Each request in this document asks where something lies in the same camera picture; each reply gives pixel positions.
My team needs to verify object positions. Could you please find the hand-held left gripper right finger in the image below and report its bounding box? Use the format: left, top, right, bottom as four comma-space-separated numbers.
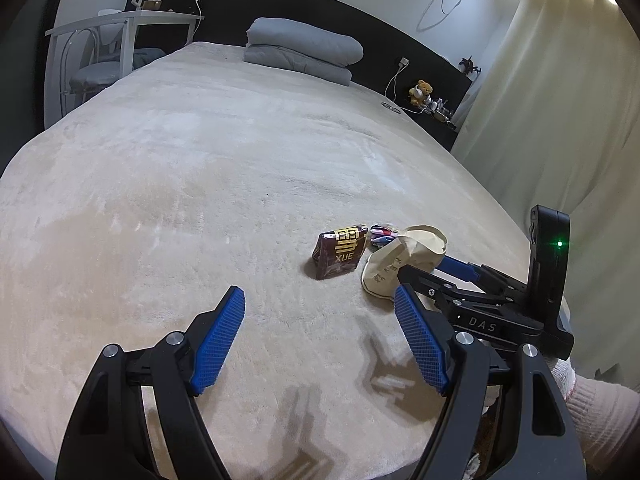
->
394, 284, 588, 480

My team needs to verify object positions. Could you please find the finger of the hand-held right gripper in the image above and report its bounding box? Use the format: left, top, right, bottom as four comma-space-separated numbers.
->
398, 265, 466, 311
440, 255, 528, 300

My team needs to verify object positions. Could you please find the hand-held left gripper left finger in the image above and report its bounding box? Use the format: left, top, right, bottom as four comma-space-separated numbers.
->
55, 285, 247, 480

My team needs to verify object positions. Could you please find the brown paper bag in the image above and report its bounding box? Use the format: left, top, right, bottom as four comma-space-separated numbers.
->
360, 225, 448, 302

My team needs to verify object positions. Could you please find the brown snack packet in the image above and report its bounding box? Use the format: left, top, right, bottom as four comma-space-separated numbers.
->
311, 225, 371, 281

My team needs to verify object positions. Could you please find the person's right hand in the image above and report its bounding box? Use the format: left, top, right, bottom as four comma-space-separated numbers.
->
545, 355, 583, 403

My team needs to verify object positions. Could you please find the colourful snack wrapper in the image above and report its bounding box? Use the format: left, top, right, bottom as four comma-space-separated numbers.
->
369, 222, 401, 251

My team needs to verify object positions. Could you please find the black nightstand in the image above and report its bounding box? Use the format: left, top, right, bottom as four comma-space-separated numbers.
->
410, 105, 461, 153

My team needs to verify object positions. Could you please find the cream curtain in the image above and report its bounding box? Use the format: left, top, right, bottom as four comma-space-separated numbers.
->
450, 0, 640, 391

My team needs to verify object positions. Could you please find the small bottles group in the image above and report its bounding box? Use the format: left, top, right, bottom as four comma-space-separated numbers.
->
425, 96, 453, 123

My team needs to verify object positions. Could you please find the bed with beige blanket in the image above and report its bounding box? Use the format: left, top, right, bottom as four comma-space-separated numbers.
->
0, 40, 571, 480

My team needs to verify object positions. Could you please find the brown teddy bear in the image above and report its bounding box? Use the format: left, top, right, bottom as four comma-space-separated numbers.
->
409, 79, 434, 107

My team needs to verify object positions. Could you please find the folded grey blanket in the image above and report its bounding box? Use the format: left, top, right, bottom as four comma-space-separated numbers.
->
243, 16, 364, 86

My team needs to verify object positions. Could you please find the black headboard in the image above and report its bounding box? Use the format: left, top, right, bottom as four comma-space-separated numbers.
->
131, 0, 476, 153

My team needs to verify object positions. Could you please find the white chair with grey cushion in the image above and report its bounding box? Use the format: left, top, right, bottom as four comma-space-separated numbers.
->
59, 9, 166, 116

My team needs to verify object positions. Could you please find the white desk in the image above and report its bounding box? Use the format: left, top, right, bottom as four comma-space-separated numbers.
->
45, 10, 206, 73

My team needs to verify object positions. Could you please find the white air conditioner cable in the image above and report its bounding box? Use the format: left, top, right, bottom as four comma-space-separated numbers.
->
416, 0, 481, 36

